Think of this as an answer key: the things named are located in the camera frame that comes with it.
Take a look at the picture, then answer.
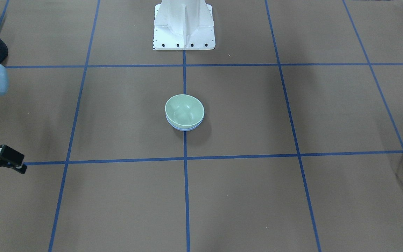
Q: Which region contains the blue bowl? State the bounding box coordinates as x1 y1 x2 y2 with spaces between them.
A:
166 117 203 131

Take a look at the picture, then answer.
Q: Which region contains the green bowl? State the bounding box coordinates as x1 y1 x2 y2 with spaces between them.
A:
164 94 205 127

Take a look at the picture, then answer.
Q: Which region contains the white camera mast base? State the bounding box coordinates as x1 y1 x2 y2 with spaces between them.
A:
153 0 216 51

